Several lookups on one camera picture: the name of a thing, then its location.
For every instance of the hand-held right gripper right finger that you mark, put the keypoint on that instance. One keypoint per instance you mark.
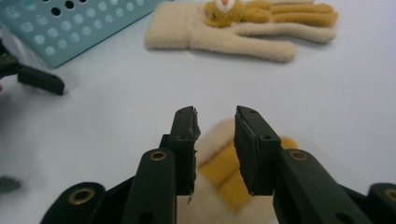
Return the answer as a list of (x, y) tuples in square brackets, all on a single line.
[(257, 155)]

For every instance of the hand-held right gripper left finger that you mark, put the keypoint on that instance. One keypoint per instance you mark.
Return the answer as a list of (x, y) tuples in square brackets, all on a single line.
[(183, 149)]

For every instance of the cream fleece glove with bear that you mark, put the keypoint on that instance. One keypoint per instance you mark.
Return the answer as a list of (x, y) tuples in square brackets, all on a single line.
[(218, 34), (227, 177)]

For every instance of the teal perforated basket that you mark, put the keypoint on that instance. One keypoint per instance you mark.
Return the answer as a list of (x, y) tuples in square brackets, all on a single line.
[(71, 28)]

